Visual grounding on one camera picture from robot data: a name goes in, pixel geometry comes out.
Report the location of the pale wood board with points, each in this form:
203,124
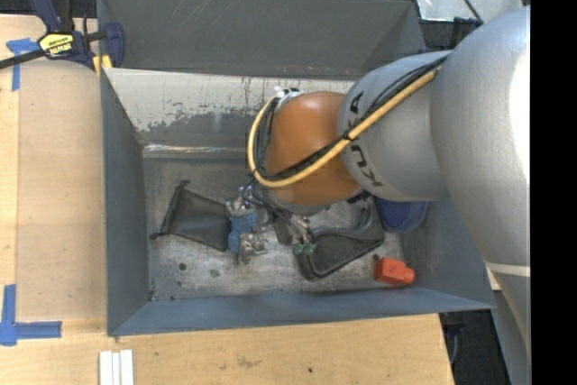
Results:
58,194

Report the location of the black mesh pouch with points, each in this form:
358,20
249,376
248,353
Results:
198,216
338,250

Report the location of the blue sponge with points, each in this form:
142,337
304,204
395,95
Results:
242,226

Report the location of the blue ball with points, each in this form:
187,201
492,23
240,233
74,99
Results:
399,214

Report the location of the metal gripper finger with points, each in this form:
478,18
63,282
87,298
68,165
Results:
238,207
250,245

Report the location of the grey metal bin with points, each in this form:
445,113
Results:
225,31

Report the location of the orange-red block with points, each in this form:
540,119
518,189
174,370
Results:
392,271

